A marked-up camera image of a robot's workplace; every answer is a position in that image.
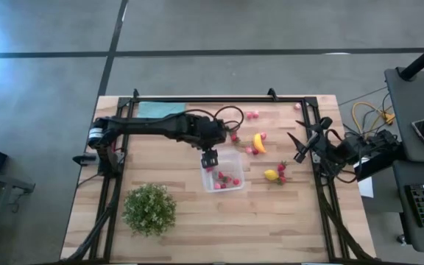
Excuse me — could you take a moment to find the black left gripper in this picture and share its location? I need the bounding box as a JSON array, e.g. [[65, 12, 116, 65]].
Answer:
[[182, 113, 228, 169]]

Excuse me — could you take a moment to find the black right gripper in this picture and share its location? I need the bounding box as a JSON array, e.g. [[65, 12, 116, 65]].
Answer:
[[287, 116, 340, 164]]

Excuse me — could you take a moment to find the clear plastic tupperware container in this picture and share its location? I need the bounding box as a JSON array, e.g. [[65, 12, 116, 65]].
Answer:
[[199, 149, 245, 194]]

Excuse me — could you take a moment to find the yellow toy banana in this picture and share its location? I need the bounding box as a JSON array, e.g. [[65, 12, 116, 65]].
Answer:
[[252, 132, 267, 155]]

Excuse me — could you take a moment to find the teal folded cloth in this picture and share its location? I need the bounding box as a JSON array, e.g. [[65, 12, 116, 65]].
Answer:
[[136, 101, 187, 119]]

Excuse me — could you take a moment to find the black desk beam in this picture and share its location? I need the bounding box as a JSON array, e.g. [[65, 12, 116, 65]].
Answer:
[[354, 150, 406, 182]]

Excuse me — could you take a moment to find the green potted plant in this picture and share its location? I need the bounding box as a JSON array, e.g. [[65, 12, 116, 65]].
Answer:
[[121, 183, 178, 237]]

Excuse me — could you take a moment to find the white paper sheet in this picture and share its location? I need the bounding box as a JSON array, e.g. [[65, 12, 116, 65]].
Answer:
[[353, 157, 375, 199]]

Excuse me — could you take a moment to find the grey desk with pole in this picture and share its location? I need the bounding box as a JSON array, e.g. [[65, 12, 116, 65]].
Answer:
[[384, 67, 424, 165]]

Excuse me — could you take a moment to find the black slanted pole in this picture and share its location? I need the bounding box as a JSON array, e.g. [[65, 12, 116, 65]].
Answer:
[[397, 35, 424, 81]]

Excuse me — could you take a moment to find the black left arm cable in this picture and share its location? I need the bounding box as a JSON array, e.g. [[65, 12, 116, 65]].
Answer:
[[182, 105, 245, 133]]

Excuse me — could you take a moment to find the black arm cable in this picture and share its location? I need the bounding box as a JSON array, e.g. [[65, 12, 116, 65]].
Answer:
[[322, 161, 360, 185], [182, 105, 245, 133]]

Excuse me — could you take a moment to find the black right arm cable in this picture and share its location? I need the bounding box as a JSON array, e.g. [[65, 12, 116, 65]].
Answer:
[[322, 161, 360, 185]]

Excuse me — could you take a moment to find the black metal table frame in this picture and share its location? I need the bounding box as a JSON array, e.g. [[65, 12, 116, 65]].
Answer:
[[59, 87, 384, 265]]

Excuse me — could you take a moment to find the yellow floor cable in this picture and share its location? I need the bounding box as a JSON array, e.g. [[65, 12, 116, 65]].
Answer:
[[351, 102, 396, 135]]

